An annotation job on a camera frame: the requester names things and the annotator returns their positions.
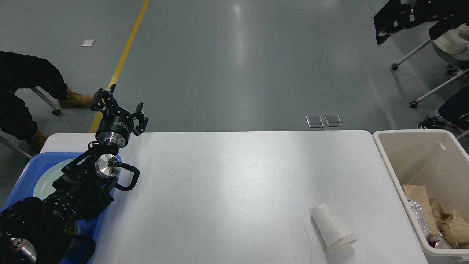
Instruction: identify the green plate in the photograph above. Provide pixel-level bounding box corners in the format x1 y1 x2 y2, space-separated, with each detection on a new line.
33 159 72 200

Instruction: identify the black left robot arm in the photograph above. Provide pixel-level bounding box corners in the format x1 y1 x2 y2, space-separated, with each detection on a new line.
1 84 149 264

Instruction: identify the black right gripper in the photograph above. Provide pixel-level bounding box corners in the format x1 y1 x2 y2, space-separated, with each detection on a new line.
373 0 469 45

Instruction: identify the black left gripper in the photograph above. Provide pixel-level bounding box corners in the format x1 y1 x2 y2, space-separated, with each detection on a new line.
89 84 149 148

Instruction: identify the brown paper bag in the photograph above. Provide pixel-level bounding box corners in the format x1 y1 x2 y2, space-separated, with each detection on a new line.
402 184 449 238

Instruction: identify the person in black clothes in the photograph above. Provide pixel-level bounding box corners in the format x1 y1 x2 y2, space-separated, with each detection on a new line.
0 51 69 140

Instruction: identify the beige plastic bin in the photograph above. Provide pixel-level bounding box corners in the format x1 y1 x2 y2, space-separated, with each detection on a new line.
373 130 469 264

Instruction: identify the crushed red soda can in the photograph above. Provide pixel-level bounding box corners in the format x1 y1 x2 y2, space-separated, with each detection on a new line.
427 236 444 249

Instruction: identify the grey chair leg with caster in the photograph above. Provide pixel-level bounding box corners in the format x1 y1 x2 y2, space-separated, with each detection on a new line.
31 87 62 116

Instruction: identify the person in dark jeans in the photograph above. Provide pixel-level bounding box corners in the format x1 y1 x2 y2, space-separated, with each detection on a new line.
417 85 469 131

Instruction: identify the tan boot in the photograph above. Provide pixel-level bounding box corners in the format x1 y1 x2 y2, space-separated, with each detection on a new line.
57 87 93 108
25 130 48 152

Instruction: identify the foil wrapper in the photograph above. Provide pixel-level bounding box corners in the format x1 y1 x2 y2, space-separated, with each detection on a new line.
407 198 431 238

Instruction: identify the white paper cup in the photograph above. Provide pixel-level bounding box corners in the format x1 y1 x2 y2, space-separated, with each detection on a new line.
310 203 358 254

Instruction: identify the brown paper ball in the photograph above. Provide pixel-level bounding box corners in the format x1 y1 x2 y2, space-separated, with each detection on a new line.
438 210 469 245

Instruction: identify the silver floor plate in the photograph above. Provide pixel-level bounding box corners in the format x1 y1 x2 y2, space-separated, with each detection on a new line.
324 115 343 127
306 115 325 128

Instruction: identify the white office chair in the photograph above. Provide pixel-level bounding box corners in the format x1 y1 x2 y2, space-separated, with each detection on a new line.
391 24 469 109

